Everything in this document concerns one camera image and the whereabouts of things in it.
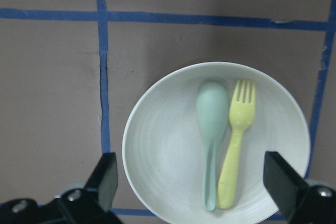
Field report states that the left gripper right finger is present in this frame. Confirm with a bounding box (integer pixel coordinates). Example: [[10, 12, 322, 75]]
[[263, 151, 309, 221]]

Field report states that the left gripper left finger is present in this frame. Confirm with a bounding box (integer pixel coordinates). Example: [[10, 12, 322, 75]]
[[84, 153, 118, 211]]

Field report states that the white round plate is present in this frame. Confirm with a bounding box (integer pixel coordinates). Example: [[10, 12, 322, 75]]
[[122, 62, 310, 223]]

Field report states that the yellow plastic fork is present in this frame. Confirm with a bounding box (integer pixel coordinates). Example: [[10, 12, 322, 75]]
[[216, 79, 256, 209]]

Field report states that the light green plastic spoon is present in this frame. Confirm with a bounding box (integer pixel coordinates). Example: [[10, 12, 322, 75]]
[[196, 81, 228, 211]]

